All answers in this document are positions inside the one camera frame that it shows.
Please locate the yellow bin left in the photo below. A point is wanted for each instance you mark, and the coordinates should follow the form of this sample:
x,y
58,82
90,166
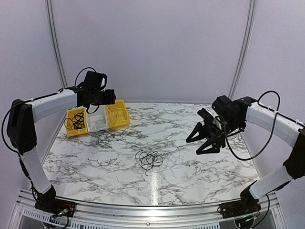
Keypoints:
x,y
75,122

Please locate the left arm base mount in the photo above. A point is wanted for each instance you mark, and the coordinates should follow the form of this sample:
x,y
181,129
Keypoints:
x,y
57,207

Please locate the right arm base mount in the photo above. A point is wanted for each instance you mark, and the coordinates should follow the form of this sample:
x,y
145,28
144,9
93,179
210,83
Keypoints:
x,y
238,208

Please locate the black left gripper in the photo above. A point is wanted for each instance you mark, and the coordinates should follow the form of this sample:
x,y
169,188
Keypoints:
x,y
110,98

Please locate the aluminium front rail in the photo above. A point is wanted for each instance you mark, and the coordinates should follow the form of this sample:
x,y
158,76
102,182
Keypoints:
x,y
89,215

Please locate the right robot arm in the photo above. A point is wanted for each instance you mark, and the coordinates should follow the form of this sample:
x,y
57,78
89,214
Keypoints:
x,y
232,117

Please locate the white translucent bin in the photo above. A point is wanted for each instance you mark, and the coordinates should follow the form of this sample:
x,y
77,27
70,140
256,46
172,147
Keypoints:
x,y
97,121

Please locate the yellow bin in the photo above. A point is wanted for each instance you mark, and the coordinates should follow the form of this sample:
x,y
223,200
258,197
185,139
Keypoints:
x,y
117,114
75,122

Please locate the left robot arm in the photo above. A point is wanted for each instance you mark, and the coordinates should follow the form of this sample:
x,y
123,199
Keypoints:
x,y
23,115

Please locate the yellow bin right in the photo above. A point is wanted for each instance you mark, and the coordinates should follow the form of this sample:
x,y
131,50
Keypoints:
x,y
117,114

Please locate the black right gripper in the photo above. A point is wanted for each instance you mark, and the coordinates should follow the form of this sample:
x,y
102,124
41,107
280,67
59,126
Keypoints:
x,y
217,137

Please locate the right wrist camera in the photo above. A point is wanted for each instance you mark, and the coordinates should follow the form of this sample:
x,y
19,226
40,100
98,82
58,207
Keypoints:
x,y
208,119

